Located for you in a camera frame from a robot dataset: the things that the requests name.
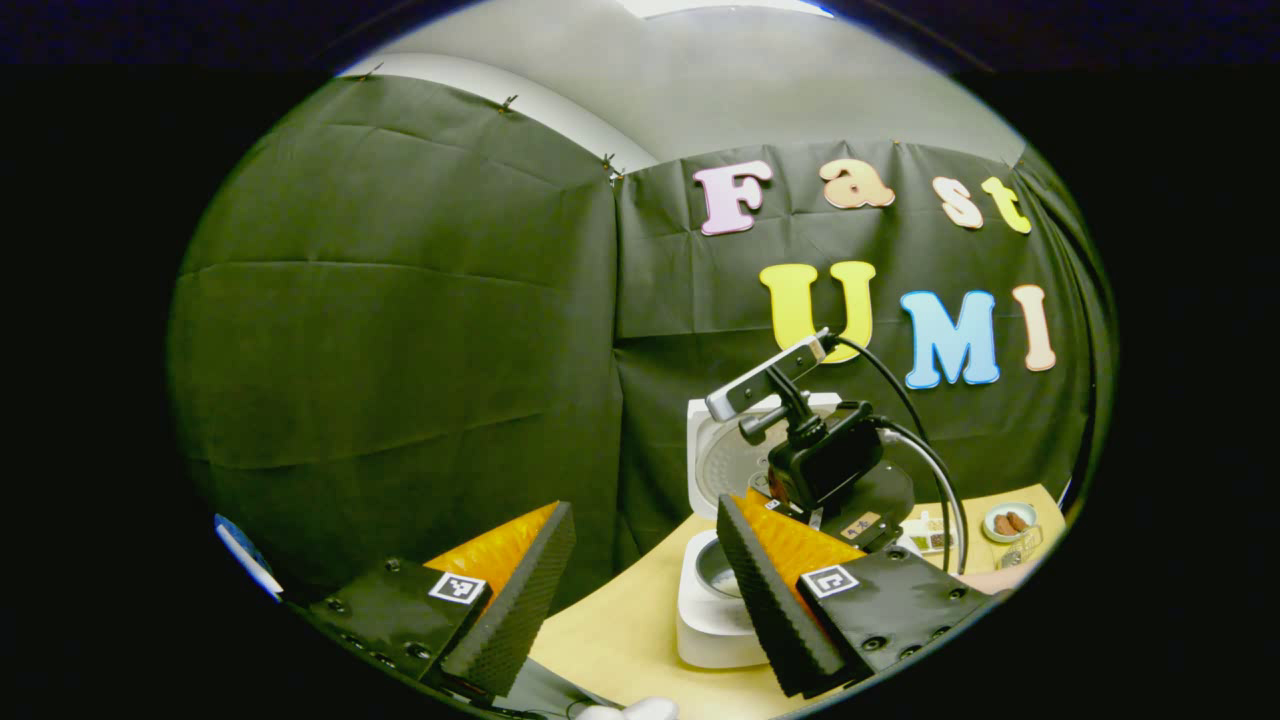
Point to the white divided grain dish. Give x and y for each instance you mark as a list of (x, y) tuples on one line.
[(930, 535)]

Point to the metal chopstick holder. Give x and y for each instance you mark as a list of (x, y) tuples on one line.
[(1022, 548)]

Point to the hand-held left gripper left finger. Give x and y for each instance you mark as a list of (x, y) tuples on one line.
[(525, 600)]

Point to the red meat piece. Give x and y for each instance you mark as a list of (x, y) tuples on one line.
[(1003, 525), (1018, 521)]

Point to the pale green plate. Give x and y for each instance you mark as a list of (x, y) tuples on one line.
[(1010, 508)]

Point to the blue and white object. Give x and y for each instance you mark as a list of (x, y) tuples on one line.
[(245, 555)]

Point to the black backdrop cloth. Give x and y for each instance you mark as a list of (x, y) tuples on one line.
[(400, 350)]

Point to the white rice cooker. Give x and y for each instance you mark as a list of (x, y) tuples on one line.
[(705, 630)]

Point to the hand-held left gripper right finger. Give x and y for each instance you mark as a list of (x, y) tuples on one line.
[(770, 600)]

